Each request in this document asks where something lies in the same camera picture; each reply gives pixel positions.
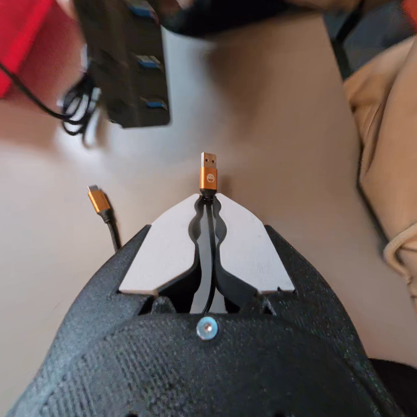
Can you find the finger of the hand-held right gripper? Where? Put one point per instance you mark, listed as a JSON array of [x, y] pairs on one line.
[[65, 8], [184, 2]]

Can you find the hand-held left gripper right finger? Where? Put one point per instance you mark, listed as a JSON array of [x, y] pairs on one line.
[[254, 254]]

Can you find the red plastic bin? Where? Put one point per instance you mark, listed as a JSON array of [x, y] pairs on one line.
[[19, 39]]

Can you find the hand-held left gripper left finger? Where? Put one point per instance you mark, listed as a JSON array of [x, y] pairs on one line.
[[156, 254]]

